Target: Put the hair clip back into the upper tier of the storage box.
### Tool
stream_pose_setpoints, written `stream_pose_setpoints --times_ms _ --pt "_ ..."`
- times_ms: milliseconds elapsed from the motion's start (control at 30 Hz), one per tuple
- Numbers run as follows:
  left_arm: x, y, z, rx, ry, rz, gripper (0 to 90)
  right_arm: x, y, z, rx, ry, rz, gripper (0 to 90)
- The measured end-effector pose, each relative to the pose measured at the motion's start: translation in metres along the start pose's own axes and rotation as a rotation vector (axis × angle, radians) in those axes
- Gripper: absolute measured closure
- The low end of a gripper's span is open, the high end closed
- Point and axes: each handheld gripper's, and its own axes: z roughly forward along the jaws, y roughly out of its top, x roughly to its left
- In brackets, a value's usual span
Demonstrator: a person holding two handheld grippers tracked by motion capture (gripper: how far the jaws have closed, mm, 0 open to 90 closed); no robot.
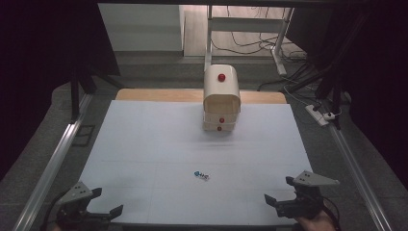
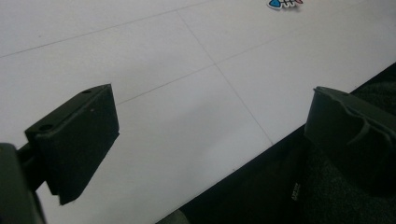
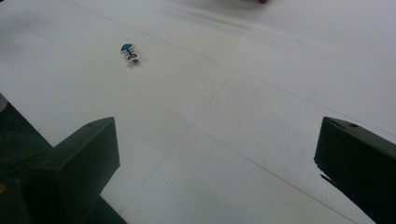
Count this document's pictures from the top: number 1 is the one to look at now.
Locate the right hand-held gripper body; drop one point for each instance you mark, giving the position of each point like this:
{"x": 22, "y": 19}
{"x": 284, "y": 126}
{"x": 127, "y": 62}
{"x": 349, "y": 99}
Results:
{"x": 309, "y": 192}

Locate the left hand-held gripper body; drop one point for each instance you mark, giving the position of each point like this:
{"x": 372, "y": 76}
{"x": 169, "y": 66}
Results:
{"x": 75, "y": 194}

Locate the white cabinet with red knobs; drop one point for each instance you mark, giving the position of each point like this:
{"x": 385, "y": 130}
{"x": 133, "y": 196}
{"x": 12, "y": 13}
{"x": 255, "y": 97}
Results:
{"x": 221, "y": 93}

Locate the person's right hand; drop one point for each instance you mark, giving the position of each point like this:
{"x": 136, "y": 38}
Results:
{"x": 316, "y": 224}

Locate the white power strip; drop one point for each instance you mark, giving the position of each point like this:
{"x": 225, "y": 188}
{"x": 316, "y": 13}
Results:
{"x": 316, "y": 114}

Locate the white paper mat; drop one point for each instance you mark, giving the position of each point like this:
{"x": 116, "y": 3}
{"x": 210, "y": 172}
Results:
{"x": 160, "y": 154}

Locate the white plug adapter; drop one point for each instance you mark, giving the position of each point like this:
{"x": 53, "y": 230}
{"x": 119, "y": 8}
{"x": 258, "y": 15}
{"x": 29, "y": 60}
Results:
{"x": 329, "y": 116}

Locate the black curtain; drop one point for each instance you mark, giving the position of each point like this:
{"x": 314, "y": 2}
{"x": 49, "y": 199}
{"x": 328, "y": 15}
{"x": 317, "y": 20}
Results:
{"x": 378, "y": 80}
{"x": 38, "y": 64}

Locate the aluminium rail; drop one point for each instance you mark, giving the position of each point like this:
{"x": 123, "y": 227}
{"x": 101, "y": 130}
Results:
{"x": 359, "y": 179}
{"x": 48, "y": 173}

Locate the black square floor frame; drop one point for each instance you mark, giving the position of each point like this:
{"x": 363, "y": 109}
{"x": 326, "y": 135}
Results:
{"x": 83, "y": 135}

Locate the white desk frame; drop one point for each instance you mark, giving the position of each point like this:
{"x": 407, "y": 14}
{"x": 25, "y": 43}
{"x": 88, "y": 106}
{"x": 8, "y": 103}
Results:
{"x": 243, "y": 25}

